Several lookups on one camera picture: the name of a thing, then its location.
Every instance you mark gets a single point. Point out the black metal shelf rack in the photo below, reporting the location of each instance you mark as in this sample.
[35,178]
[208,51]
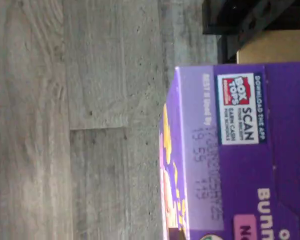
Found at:
[227,20]

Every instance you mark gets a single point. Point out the purple Annie's box pink patch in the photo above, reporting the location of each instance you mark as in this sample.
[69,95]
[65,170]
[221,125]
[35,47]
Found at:
[240,162]

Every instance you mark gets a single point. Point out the brown shelf board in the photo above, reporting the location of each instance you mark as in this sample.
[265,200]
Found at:
[272,47]

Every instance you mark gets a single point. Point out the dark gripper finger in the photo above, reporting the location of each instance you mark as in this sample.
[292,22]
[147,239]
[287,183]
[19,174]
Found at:
[176,234]

